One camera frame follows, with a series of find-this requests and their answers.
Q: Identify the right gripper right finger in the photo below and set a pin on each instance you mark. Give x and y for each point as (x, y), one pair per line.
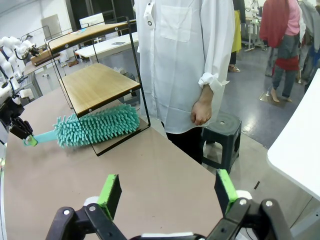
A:
(227, 190)

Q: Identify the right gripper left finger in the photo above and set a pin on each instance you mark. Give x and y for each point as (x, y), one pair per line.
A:
(110, 197)

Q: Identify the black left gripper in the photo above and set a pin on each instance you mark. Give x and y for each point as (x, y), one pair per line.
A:
(10, 110)

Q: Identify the teal chenille duster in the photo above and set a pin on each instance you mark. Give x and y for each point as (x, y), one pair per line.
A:
(100, 125)

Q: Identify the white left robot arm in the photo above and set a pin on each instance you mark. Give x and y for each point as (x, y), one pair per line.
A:
(5, 92)

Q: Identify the person's left forearm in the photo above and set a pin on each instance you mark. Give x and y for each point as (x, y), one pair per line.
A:
(206, 93)

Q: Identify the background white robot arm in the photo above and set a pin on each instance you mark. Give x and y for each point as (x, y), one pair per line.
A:
(10, 47)

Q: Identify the black metal wooden shelf rack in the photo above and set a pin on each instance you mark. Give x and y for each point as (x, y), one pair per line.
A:
(95, 85)

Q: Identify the person's left hand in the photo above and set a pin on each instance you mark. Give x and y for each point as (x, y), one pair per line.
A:
(202, 113)

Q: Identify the black strip on floor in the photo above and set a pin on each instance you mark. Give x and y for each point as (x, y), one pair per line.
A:
(256, 185)

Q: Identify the grey drawer cabinet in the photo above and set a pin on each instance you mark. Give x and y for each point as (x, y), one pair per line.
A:
(31, 85)

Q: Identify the dark plastic stool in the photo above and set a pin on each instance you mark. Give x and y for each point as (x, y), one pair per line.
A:
(222, 125)

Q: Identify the wooden box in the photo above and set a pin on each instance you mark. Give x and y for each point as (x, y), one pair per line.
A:
(43, 58)

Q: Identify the large white side table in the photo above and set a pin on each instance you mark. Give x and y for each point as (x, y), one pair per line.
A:
(295, 150)

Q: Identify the white background desk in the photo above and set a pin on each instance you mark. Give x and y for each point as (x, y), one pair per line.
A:
(105, 47)

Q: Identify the dark phone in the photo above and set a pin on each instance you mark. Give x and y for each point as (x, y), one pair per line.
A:
(118, 43)

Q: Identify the person in white coat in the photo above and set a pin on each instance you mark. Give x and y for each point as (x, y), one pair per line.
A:
(175, 62)

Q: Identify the person in yellow apron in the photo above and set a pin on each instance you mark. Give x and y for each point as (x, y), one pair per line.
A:
(237, 32)

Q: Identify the person with red scarf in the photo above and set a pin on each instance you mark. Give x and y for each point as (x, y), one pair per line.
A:
(282, 37)

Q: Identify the white name tag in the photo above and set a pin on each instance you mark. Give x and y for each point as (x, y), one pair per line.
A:
(148, 15)

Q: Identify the person in grey jacket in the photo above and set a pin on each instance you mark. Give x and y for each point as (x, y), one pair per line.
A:
(311, 30)

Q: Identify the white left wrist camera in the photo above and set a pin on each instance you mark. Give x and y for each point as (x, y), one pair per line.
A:
(25, 93)

